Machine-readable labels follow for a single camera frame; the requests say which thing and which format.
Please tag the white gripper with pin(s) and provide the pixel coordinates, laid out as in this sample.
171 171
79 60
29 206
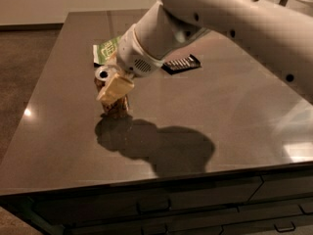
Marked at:
133 57

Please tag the orange La Croix can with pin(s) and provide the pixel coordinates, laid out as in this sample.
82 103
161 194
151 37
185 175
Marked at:
112 90

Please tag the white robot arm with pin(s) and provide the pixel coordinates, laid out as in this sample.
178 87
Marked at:
279 38

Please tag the green jalapeno chip bag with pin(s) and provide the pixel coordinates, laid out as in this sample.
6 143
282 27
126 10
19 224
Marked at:
104 51

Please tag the black snack bar wrapper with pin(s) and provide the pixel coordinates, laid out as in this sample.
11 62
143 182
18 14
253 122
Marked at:
180 65

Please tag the dark cabinet with drawers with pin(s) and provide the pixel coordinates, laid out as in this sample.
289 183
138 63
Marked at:
275 200

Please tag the upper left drawer handle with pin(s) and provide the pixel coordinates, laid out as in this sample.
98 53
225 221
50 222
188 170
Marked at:
153 205

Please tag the lower left drawer handle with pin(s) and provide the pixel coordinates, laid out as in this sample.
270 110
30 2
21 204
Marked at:
155 229

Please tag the right edge drawer handle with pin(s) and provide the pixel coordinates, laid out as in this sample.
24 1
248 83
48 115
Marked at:
307 208

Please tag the lower right drawer handle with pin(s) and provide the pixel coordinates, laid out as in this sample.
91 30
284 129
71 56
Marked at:
283 227

